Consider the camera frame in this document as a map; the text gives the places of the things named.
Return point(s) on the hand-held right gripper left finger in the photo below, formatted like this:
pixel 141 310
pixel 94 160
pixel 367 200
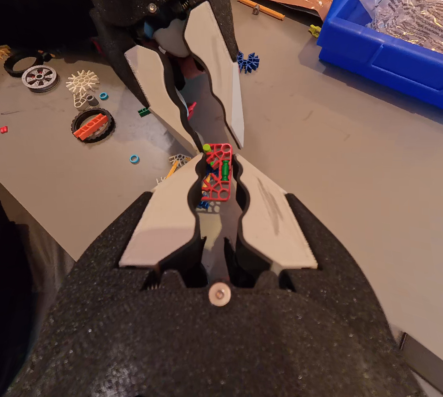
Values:
pixel 162 231

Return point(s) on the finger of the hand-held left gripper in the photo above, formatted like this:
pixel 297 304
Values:
pixel 214 54
pixel 152 85

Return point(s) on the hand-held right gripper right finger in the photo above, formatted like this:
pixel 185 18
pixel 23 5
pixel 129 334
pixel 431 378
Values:
pixel 277 231

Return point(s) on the colourful rod connector toy model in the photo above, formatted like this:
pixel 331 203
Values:
pixel 172 169

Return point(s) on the red connectors with green clip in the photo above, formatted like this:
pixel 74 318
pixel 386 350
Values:
pixel 225 168

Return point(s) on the person's left hand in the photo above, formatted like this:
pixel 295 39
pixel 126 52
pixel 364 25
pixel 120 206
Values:
pixel 193 66

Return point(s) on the green connector piece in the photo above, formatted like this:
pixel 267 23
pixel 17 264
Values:
pixel 143 112

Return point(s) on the blue snowflake connector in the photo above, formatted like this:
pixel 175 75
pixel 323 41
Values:
pixel 247 62

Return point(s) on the black toy tyre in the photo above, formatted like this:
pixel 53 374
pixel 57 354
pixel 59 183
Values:
pixel 111 125
pixel 8 66

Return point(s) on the small grey spacer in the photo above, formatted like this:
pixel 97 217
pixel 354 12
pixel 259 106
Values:
pixel 91 100

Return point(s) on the orange toy rod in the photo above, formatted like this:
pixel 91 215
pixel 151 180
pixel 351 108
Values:
pixel 270 13

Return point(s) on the white snowflake connector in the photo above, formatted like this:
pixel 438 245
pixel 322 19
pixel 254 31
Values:
pixel 83 82

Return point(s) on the pale grey connector piece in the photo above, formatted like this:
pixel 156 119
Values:
pixel 81 103

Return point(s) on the orange connector piece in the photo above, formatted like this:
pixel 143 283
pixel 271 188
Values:
pixel 90 126

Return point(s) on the yellow connector piece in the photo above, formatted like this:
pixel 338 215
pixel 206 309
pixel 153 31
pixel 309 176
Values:
pixel 315 31

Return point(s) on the short orange rod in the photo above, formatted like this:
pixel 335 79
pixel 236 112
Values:
pixel 46 54

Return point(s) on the grey toy wheel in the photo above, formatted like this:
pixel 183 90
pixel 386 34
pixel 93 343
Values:
pixel 39 76

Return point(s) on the person's leg in jeans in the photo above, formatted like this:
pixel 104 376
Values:
pixel 48 265

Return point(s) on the blue plastic bin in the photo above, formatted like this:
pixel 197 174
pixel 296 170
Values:
pixel 363 51

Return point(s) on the person's torso black sweater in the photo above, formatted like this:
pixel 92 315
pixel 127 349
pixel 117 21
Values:
pixel 14 283

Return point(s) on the crumpled clear plastic bags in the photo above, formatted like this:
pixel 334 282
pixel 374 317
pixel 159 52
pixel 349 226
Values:
pixel 408 6

